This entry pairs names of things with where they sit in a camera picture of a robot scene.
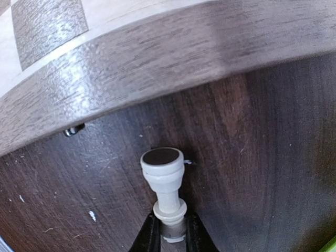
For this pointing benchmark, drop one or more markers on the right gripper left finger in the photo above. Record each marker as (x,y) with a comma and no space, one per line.
(148,238)

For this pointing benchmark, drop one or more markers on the white king chess piece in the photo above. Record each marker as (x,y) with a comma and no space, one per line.
(163,169)

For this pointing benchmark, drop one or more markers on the wooden chess board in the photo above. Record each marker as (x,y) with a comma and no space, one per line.
(64,63)

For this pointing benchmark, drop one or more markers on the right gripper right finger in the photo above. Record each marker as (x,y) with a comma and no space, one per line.
(197,236)

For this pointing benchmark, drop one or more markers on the green plastic plate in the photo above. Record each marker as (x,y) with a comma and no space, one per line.
(329,247)

